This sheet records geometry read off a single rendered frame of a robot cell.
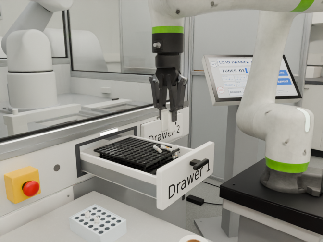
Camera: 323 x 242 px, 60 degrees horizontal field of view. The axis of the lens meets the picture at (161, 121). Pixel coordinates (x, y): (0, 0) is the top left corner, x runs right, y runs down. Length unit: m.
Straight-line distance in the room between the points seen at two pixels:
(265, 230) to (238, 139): 0.84
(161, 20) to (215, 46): 1.83
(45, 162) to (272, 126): 0.67
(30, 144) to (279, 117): 0.71
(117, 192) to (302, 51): 1.70
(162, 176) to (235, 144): 1.07
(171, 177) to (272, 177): 0.34
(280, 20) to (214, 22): 1.62
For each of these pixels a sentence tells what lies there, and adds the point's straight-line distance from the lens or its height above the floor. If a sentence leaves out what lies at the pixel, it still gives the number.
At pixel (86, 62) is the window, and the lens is 0.94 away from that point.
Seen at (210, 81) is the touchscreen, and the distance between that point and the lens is 1.55.
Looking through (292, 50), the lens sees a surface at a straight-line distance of 2.35.
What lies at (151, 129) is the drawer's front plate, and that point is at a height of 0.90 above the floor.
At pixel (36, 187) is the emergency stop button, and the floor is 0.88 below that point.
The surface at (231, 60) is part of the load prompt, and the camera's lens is 1.69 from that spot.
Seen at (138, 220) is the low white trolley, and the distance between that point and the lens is 0.82.
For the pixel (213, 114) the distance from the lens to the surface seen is 2.67.
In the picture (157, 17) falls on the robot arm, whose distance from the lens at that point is 0.81.
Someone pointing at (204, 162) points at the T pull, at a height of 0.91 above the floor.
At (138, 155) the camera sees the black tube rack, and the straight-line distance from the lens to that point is 0.88.
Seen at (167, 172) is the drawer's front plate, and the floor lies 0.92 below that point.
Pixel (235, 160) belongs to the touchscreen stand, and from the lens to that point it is 1.77.
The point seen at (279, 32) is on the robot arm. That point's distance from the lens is 1.05.
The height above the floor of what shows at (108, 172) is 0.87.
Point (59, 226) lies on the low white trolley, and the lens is 0.84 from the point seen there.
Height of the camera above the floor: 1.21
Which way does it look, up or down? 14 degrees down
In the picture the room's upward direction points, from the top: straight up
